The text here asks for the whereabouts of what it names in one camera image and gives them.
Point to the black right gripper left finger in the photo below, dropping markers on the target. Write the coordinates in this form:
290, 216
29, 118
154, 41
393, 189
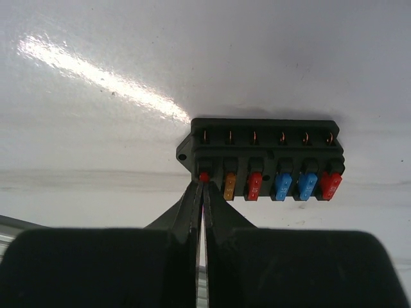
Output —
154, 266

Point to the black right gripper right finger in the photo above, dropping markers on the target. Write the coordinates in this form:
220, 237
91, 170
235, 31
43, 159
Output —
248, 266

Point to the orange blade fuse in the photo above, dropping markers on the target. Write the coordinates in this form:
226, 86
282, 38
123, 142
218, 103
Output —
229, 186

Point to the red blade fuse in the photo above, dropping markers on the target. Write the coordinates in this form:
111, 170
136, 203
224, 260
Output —
204, 177

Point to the black fuse box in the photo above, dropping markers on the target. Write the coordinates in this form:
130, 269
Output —
275, 158

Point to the aluminium mounting rail frame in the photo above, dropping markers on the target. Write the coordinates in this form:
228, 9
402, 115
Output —
10, 228

